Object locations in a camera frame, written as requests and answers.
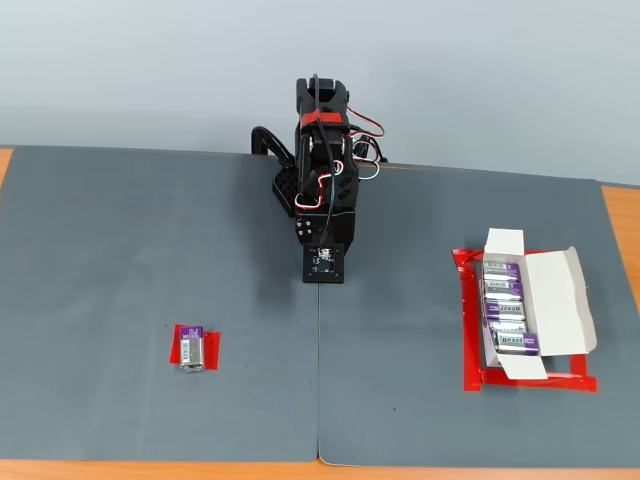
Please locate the purple silver 9V battery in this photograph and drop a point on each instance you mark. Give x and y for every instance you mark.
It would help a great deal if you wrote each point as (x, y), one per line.
(515, 342)
(191, 350)
(504, 288)
(510, 327)
(501, 270)
(504, 309)

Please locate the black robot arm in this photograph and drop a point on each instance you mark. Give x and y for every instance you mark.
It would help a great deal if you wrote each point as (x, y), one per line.
(332, 97)

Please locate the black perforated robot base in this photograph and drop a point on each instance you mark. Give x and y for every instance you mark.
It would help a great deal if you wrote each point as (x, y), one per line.
(284, 187)

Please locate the white cardboard box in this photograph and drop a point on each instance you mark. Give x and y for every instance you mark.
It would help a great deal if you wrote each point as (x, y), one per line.
(555, 305)

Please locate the red tape band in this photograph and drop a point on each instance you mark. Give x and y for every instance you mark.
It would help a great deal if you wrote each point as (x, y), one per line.
(330, 119)

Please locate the grey mat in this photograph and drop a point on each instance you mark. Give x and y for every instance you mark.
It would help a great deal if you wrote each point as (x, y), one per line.
(125, 300)
(400, 325)

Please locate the black table clamp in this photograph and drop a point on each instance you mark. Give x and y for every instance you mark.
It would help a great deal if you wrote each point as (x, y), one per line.
(270, 140)

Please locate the red tape patch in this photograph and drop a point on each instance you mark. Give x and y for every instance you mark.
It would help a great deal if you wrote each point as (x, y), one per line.
(212, 350)

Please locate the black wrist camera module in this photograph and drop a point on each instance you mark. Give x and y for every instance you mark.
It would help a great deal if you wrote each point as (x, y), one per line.
(324, 264)

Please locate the red tape frame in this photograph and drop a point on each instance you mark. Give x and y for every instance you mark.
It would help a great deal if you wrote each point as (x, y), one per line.
(472, 350)

